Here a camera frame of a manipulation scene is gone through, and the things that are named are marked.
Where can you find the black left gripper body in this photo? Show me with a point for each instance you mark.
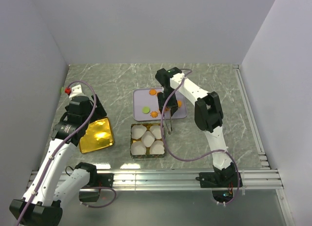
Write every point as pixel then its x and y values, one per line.
pixel 99 112

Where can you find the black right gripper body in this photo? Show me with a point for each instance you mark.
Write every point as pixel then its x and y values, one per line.
pixel 162 97

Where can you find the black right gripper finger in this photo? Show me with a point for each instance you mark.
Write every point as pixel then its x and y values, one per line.
pixel 160 113
pixel 173 110

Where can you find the green round cookie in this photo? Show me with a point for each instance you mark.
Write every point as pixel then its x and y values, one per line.
pixel 145 110

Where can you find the metal tongs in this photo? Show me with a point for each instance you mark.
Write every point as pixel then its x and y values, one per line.
pixel 167 121

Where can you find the gold tin lid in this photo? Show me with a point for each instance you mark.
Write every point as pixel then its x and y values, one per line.
pixel 99 135

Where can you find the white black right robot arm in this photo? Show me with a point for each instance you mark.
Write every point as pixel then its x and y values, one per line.
pixel 208 118

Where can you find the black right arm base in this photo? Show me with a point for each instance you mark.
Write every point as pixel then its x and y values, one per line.
pixel 222 187

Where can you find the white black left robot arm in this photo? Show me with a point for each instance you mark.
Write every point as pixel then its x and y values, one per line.
pixel 42 203

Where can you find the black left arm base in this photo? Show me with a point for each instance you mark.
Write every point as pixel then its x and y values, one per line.
pixel 91 192

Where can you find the orange flower cookie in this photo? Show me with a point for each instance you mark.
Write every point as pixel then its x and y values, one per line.
pixel 154 114

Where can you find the lavender plastic tray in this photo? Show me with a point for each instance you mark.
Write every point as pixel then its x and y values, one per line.
pixel 141 98

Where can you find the orange round chip cookie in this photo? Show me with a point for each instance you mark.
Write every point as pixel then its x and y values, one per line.
pixel 152 92

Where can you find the white paper cup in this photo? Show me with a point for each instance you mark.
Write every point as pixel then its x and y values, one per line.
pixel 138 148
pixel 156 131
pixel 148 139
pixel 157 148
pixel 137 131

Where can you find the gold green cookie tin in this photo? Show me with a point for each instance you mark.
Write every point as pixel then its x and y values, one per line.
pixel 147 155

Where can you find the white camera mount red button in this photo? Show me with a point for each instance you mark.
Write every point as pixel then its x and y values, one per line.
pixel 74 91

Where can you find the aluminium frame rail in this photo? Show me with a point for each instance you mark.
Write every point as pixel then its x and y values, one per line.
pixel 184 179

